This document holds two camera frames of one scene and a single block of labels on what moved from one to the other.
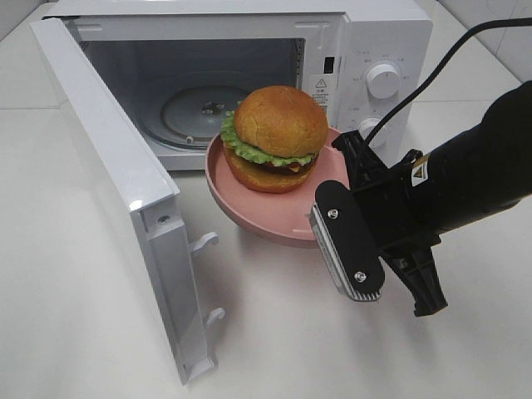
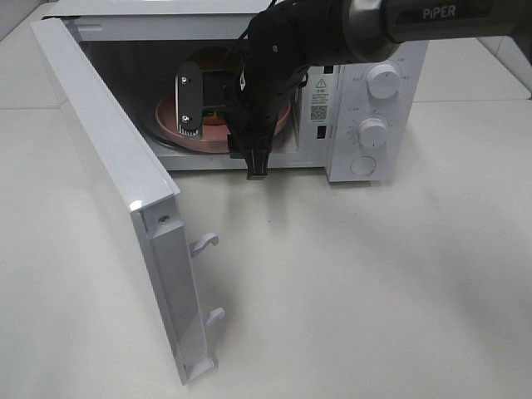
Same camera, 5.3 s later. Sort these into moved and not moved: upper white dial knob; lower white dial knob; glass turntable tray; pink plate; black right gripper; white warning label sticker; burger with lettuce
Moved: black right gripper; glass turntable tray; burger with lettuce; pink plate
Not moved: upper white dial knob; lower white dial knob; white warning label sticker
